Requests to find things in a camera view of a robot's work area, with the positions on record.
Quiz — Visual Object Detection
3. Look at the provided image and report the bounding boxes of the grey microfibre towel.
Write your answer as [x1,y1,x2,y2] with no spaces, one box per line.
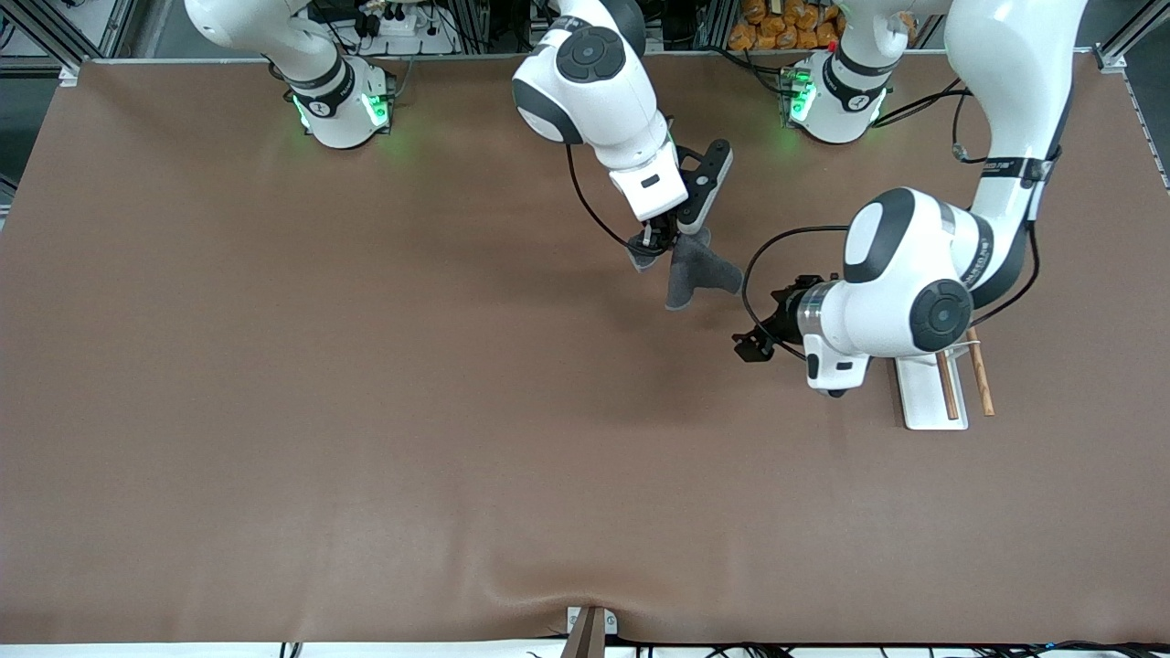
[627,227,744,312]

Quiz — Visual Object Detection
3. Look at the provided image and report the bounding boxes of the orange snack packets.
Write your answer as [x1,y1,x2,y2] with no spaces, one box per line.
[729,0,846,52]

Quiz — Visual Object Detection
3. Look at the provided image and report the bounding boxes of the white power strip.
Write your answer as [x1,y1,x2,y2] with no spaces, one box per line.
[352,0,458,56]

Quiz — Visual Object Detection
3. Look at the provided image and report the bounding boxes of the brown table cover mat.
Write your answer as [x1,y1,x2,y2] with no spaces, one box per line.
[0,50,1170,645]

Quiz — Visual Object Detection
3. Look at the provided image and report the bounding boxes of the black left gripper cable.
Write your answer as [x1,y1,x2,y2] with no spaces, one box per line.
[740,224,853,360]

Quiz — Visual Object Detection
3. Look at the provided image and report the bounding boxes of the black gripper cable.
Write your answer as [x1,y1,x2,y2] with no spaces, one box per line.
[740,224,853,360]
[564,142,645,252]

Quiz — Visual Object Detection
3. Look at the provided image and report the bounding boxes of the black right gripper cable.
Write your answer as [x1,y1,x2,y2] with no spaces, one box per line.
[564,142,645,252]

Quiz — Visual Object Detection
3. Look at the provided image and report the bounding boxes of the white rack base plate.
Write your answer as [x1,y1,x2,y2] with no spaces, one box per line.
[894,352,970,430]

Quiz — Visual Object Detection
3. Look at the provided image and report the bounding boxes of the black hanging arm cable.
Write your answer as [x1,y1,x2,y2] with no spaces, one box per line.
[871,78,973,167]

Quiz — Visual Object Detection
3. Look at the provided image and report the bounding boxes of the white table edge bracket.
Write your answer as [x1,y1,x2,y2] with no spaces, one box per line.
[567,606,619,637]

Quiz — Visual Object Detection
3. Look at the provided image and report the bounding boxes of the brown camera post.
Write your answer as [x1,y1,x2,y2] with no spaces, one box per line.
[559,608,607,658]

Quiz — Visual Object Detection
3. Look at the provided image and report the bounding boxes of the aluminium frame post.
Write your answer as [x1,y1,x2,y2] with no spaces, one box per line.
[1092,0,1170,72]
[0,0,138,79]

